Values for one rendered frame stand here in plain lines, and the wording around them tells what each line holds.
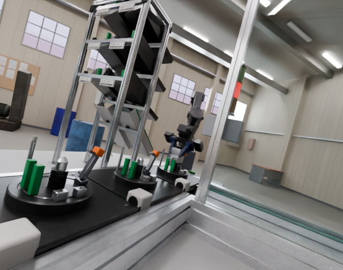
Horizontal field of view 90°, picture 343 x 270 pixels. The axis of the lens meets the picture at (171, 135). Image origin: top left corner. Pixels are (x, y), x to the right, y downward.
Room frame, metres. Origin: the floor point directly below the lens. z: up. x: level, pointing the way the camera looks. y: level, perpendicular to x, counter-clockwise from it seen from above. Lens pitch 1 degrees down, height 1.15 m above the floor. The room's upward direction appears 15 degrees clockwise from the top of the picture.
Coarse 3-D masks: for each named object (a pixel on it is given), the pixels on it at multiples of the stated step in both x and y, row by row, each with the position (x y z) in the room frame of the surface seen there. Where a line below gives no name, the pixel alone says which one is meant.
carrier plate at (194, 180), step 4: (152, 168) 0.78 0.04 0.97; (156, 168) 0.80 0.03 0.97; (152, 172) 0.71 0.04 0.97; (156, 172) 0.72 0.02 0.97; (160, 176) 0.68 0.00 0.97; (164, 176) 0.70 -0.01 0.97; (188, 176) 0.81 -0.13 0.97; (192, 176) 0.83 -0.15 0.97; (164, 180) 0.65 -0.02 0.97; (168, 180) 0.66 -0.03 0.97; (172, 180) 0.67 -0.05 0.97; (188, 180) 0.74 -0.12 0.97; (192, 180) 0.76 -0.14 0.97; (196, 180) 0.78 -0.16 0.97; (192, 184) 0.69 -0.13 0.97; (196, 184) 0.72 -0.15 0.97; (192, 188) 0.68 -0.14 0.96
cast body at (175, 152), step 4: (172, 148) 0.76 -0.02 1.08; (176, 148) 0.75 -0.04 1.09; (180, 148) 0.76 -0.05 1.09; (172, 152) 0.76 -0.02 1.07; (176, 152) 0.75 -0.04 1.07; (180, 152) 0.74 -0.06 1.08; (172, 156) 0.75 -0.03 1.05; (176, 156) 0.74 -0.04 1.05; (172, 160) 0.73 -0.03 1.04; (176, 160) 0.74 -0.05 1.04; (180, 160) 0.76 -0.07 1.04
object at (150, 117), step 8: (120, 72) 0.79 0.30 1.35; (136, 80) 0.78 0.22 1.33; (128, 88) 0.76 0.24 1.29; (136, 88) 0.79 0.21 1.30; (144, 88) 0.82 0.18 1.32; (128, 96) 0.84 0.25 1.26; (136, 96) 0.80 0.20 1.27; (144, 96) 0.83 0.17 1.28; (136, 104) 0.87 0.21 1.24; (144, 104) 0.84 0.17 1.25; (152, 112) 0.89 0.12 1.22; (152, 120) 0.94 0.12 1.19
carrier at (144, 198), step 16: (128, 160) 0.51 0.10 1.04; (96, 176) 0.50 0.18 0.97; (112, 176) 0.53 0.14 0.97; (128, 176) 0.50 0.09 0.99; (144, 176) 0.50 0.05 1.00; (128, 192) 0.41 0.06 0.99; (144, 192) 0.42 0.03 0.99; (160, 192) 0.51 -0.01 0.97; (176, 192) 0.55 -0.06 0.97; (144, 208) 0.40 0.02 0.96
